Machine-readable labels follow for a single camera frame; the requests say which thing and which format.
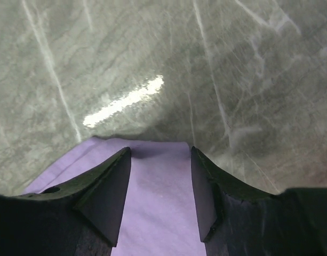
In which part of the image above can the lavender t shirt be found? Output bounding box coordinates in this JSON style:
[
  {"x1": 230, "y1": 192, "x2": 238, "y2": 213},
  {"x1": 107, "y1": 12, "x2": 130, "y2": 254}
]
[{"x1": 24, "y1": 137, "x2": 205, "y2": 256}]

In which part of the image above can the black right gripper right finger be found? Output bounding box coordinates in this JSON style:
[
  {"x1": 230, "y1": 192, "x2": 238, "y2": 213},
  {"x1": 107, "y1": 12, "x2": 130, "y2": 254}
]
[{"x1": 191, "y1": 147, "x2": 327, "y2": 255}]

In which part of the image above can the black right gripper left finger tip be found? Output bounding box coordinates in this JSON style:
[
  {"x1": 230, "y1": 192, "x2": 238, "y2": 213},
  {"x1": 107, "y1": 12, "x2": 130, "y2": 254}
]
[{"x1": 0, "y1": 147, "x2": 131, "y2": 255}]

